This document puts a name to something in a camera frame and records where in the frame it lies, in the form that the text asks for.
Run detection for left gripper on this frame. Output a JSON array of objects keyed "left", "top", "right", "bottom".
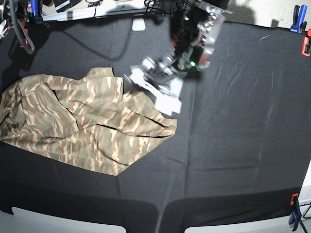
[{"left": 125, "top": 57, "right": 183, "bottom": 115}]

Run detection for camouflage t-shirt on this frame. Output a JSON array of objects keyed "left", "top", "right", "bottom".
[{"left": 0, "top": 67, "right": 177, "bottom": 176}]

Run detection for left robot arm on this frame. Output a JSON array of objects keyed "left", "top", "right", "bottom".
[{"left": 128, "top": 0, "right": 232, "bottom": 116}]

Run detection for black table cloth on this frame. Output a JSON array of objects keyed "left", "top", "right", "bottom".
[{"left": 0, "top": 22, "right": 311, "bottom": 233}]

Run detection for blue bar clamp top left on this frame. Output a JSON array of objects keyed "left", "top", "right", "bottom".
[{"left": 30, "top": 0, "right": 43, "bottom": 24}]

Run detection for red clamp left edge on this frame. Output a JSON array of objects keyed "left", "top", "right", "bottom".
[{"left": 17, "top": 19, "right": 29, "bottom": 46}]

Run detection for red clamp edge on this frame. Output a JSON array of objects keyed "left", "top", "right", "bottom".
[
  {"left": 301, "top": 29, "right": 311, "bottom": 57},
  {"left": 17, "top": 19, "right": 29, "bottom": 46}
]

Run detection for blue clamp top right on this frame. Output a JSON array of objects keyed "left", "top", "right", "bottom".
[{"left": 290, "top": 4, "right": 308, "bottom": 34}]

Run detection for red clamp right edge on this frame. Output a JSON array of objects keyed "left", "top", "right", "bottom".
[{"left": 301, "top": 29, "right": 311, "bottom": 57}]

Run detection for orange black clamp bottom right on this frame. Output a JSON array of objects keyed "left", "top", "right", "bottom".
[{"left": 289, "top": 193, "right": 302, "bottom": 232}]

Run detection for black tangled cables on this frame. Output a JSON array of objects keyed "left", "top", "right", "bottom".
[{"left": 85, "top": 0, "right": 202, "bottom": 17}]

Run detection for thick black cable loop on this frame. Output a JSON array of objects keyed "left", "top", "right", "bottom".
[{"left": 8, "top": 0, "right": 36, "bottom": 54}]

